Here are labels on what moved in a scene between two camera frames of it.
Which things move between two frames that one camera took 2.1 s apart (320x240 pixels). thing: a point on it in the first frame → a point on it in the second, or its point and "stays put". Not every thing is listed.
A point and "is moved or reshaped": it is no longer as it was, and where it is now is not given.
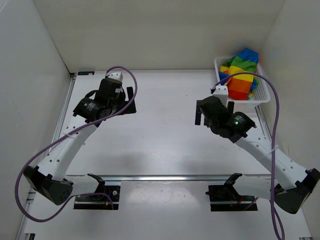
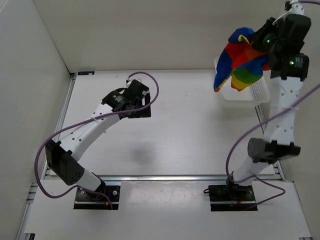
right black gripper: [198, 112] → [267, 27]
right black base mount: [227, 198] stays put
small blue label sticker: [91, 73] stays put
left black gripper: [130, 109] → [143, 113]
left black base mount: [99, 201] stays put
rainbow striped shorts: [240, 87] is moved or reshaped
